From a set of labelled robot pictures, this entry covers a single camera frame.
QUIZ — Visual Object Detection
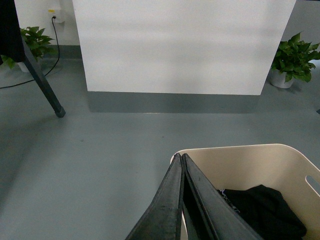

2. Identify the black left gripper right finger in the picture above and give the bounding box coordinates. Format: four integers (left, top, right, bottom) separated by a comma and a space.
182, 153, 262, 240

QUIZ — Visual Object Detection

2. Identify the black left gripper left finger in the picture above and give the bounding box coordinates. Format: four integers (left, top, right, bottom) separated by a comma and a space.
126, 153, 185, 240

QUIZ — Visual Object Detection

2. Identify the left potted green plant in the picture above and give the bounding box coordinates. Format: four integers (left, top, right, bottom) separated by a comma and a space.
0, 26, 55, 69

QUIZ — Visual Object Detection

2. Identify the black hanging garment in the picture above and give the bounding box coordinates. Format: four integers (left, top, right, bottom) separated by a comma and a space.
0, 0, 26, 63

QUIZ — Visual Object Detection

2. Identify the black clothes rack leg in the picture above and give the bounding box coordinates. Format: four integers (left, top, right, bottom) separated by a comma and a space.
22, 39, 66, 118

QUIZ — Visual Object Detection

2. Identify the white wall outlet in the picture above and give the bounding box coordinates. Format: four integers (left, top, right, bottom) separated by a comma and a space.
47, 0, 65, 24

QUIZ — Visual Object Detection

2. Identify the potted green plant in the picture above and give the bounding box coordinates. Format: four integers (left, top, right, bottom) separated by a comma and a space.
0, 26, 55, 69
269, 32, 320, 89

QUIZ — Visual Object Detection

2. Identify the beige plastic laundry hamper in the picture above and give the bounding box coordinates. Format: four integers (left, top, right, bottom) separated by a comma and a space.
178, 143, 320, 240

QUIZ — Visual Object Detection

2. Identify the black printed t-shirt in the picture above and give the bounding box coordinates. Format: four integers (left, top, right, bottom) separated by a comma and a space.
218, 184, 307, 240

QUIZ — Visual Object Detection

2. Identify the black power cable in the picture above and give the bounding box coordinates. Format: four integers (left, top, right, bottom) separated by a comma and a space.
0, 16, 61, 89

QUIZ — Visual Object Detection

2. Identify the right potted green plant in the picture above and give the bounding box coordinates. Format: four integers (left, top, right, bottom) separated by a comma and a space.
269, 32, 320, 89

